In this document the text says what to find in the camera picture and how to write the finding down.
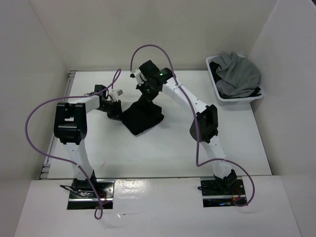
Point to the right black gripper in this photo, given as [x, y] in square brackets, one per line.
[149, 97]

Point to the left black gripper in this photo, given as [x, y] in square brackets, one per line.
[117, 113]

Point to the black skirt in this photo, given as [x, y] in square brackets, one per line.
[141, 116]

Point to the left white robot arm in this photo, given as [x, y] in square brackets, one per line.
[70, 127]

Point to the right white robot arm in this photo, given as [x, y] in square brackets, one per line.
[204, 130]

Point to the grey skirt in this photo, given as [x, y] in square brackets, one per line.
[236, 75]

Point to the white laundry basket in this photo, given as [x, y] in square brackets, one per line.
[229, 100]

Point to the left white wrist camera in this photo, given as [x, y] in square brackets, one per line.
[114, 94]

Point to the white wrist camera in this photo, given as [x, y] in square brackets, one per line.
[114, 94]
[138, 75]

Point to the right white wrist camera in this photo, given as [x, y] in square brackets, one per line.
[138, 75]

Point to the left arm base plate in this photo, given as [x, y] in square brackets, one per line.
[82, 196]

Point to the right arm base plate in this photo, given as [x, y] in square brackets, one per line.
[212, 196]

